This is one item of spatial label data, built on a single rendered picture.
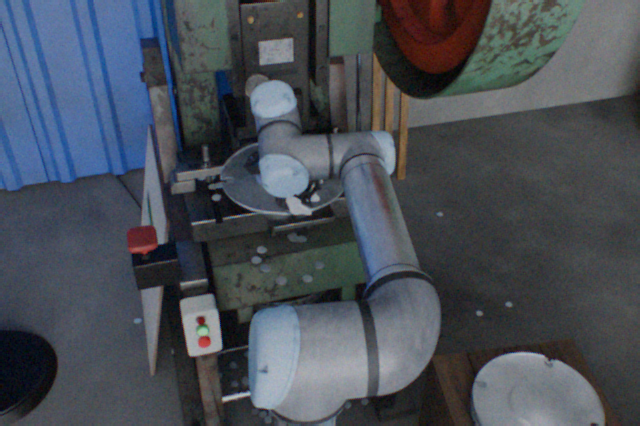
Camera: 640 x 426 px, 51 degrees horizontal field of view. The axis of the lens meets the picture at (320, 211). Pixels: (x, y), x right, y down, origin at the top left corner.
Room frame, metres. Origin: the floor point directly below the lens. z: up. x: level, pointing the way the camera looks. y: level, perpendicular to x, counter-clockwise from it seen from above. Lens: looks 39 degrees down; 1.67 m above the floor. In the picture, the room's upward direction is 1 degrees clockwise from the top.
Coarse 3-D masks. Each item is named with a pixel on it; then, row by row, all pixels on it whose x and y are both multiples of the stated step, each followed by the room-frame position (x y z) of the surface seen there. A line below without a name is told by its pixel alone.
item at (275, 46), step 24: (240, 0) 1.28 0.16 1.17; (264, 0) 1.28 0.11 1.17; (288, 0) 1.28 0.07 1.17; (240, 24) 1.26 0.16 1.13; (264, 24) 1.27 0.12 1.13; (288, 24) 1.28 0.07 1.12; (264, 48) 1.27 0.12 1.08; (288, 48) 1.28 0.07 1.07; (264, 72) 1.27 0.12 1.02; (288, 72) 1.28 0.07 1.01
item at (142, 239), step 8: (128, 232) 1.05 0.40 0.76; (136, 232) 1.05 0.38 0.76; (144, 232) 1.05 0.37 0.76; (152, 232) 1.06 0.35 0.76; (128, 240) 1.03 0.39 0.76; (136, 240) 1.03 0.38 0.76; (144, 240) 1.03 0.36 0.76; (152, 240) 1.03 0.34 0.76; (136, 248) 1.01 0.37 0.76; (144, 248) 1.01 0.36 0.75; (152, 248) 1.02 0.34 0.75
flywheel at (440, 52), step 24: (384, 0) 1.61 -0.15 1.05; (408, 0) 1.55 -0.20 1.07; (432, 0) 1.43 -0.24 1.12; (456, 0) 1.32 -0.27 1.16; (480, 0) 1.17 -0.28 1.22; (408, 24) 1.48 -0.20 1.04; (432, 24) 1.42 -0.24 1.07; (456, 24) 1.31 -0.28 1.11; (480, 24) 1.15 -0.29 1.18; (408, 48) 1.44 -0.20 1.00; (432, 48) 1.33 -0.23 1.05; (456, 48) 1.23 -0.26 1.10; (432, 72) 1.31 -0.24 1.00
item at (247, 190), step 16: (256, 144) 1.36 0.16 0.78; (240, 160) 1.29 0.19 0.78; (224, 176) 1.23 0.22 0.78; (240, 176) 1.23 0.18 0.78; (256, 176) 1.23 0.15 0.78; (240, 192) 1.17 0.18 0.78; (256, 192) 1.17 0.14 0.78; (320, 192) 1.17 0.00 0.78; (336, 192) 1.17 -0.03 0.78; (256, 208) 1.11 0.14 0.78; (272, 208) 1.11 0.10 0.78; (320, 208) 1.12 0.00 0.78
